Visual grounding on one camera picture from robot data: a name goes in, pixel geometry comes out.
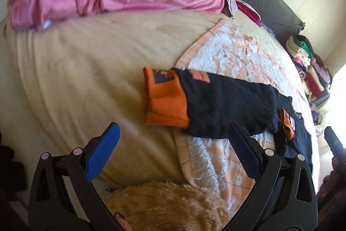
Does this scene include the stack of folded clothes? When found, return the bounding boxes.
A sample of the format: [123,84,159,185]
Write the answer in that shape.
[286,35,332,102]

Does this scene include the person's left hand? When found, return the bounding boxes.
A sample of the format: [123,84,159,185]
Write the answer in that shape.
[114,211,133,231]

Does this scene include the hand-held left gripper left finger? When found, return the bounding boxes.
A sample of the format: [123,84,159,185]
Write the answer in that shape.
[28,122,127,231]

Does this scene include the tan fluffy blanket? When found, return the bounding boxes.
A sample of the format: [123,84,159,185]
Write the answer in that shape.
[104,180,233,231]

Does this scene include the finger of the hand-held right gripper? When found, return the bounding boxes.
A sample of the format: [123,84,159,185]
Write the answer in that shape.
[324,126,346,164]

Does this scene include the person's right hand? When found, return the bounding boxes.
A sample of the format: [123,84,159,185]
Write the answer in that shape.
[317,157,346,207]

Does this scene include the purple crumpled cloth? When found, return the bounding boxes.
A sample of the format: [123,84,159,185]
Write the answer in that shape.
[310,109,325,127]

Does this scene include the peach and white patterned blanket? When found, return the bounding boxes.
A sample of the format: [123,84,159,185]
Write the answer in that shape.
[173,18,317,218]

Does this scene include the black and orange shirt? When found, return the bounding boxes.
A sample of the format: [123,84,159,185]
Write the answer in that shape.
[142,66,296,156]

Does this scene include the red cloth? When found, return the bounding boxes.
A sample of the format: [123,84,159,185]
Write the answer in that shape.
[236,1,262,27]

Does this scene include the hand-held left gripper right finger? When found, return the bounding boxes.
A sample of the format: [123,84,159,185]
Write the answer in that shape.
[228,123,318,231]

